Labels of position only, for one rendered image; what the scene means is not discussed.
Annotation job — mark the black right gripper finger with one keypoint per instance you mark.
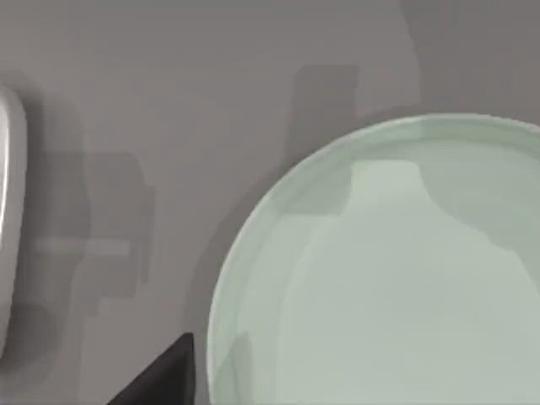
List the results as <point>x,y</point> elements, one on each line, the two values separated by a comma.
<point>169,375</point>

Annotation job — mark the pale green plate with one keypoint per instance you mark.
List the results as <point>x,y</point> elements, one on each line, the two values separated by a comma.
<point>379,274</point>

